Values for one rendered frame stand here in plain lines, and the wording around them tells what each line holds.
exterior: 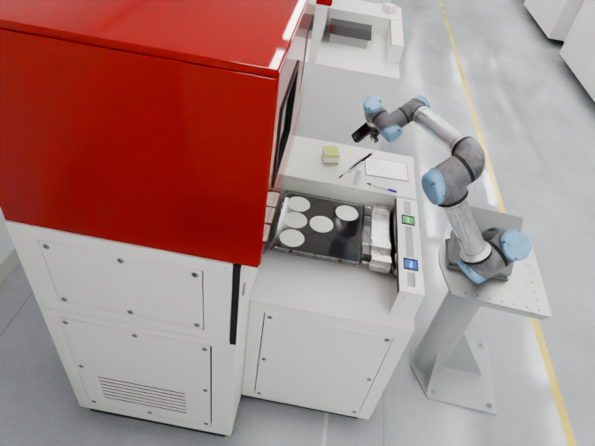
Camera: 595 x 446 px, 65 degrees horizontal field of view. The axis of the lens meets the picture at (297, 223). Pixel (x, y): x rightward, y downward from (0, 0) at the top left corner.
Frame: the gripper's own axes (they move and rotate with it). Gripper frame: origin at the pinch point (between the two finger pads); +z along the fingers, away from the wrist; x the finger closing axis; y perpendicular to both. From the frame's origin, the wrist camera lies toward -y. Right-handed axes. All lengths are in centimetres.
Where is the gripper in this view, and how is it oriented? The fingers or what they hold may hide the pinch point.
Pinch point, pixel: (372, 141)
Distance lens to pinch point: 224.3
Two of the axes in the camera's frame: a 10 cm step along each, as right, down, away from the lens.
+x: -4.4, -8.4, 3.1
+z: 2.1, 2.4, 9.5
